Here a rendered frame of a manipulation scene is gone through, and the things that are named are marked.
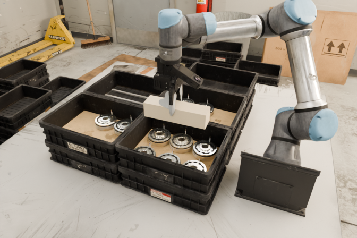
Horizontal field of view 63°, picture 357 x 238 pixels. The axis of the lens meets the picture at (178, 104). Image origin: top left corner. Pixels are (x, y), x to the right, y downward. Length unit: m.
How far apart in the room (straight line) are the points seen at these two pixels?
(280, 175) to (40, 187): 1.00
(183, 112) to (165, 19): 0.33
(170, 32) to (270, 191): 0.72
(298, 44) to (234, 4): 3.03
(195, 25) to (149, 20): 3.64
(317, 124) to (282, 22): 0.39
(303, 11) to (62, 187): 1.19
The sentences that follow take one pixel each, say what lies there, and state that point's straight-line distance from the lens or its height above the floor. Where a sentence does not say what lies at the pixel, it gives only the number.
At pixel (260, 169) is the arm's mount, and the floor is 0.88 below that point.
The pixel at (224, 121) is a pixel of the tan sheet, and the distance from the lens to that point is 1.48.
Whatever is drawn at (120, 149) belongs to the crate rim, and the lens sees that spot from 1.17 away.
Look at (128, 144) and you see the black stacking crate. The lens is 1.26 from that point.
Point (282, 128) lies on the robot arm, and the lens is 1.26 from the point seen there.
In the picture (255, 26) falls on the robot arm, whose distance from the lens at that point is 1.23.
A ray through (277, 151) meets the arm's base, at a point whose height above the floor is 0.90.
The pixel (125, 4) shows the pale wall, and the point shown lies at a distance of 4.71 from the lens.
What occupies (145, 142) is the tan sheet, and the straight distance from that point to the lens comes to 1.34.
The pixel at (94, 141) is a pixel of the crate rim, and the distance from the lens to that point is 1.24.
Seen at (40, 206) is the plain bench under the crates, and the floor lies 0.70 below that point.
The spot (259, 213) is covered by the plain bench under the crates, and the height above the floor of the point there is 0.70.
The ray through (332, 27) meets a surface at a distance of 3.99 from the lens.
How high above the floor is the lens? 1.67
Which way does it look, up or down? 32 degrees down
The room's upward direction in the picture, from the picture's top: straight up
